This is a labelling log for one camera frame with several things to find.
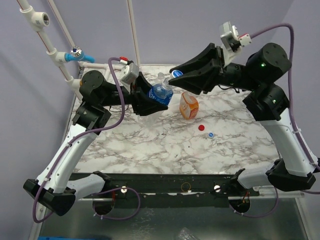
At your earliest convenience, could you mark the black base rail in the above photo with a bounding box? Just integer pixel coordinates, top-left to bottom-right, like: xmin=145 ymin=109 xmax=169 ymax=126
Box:
xmin=67 ymin=172 xmax=261 ymax=209

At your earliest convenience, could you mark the blue faucet valve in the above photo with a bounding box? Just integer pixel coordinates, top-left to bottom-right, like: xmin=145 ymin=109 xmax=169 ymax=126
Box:
xmin=64 ymin=46 xmax=95 ymax=64

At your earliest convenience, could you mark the blue label water bottle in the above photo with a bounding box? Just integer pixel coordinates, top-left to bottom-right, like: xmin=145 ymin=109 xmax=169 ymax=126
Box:
xmin=138 ymin=77 xmax=174 ymax=127

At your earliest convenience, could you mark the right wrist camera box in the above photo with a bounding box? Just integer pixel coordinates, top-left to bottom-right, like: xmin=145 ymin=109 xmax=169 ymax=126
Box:
xmin=219 ymin=21 xmax=252 ymax=67

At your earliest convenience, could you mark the orange plastic jar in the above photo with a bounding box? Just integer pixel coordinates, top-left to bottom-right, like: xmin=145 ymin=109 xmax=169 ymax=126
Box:
xmin=179 ymin=91 xmax=199 ymax=120

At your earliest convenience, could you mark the red bottle cap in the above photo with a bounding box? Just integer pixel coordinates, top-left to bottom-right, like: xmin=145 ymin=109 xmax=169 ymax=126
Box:
xmin=198 ymin=124 xmax=205 ymax=131

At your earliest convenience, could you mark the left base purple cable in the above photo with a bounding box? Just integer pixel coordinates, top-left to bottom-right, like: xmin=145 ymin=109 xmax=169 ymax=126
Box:
xmin=91 ymin=187 xmax=141 ymax=221

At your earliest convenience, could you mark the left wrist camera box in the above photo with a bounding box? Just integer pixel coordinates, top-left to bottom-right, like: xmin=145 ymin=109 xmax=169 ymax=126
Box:
xmin=120 ymin=62 xmax=140 ymax=85

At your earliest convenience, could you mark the clear bottle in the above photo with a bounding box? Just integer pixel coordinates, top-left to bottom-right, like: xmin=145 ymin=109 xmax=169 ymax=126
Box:
xmin=156 ymin=72 xmax=166 ymax=84

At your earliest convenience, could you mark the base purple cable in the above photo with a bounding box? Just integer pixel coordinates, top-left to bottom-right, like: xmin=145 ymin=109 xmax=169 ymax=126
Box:
xmin=229 ymin=186 xmax=280 ymax=218
xmin=91 ymin=187 xmax=141 ymax=221

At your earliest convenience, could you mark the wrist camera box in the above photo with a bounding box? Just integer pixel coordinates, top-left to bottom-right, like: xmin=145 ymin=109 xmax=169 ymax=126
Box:
xmin=219 ymin=21 xmax=252 ymax=67
xmin=120 ymin=62 xmax=140 ymax=85

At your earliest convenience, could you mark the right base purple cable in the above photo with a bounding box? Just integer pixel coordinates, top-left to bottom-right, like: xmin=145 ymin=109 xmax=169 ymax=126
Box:
xmin=229 ymin=186 xmax=280 ymax=218

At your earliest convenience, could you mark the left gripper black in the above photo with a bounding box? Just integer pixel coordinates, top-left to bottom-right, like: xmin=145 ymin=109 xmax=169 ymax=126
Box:
xmin=100 ymin=71 xmax=169 ymax=115

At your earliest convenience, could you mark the white pvc pipe frame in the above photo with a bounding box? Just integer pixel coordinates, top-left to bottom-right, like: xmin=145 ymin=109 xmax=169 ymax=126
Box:
xmin=16 ymin=0 xmax=143 ymax=101

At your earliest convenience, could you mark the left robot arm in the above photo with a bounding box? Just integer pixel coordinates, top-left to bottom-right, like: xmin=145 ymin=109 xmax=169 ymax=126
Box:
xmin=23 ymin=70 xmax=173 ymax=216

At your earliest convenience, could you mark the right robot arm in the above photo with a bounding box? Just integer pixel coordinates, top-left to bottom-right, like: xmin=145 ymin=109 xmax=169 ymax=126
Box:
xmin=169 ymin=42 xmax=319 ymax=196

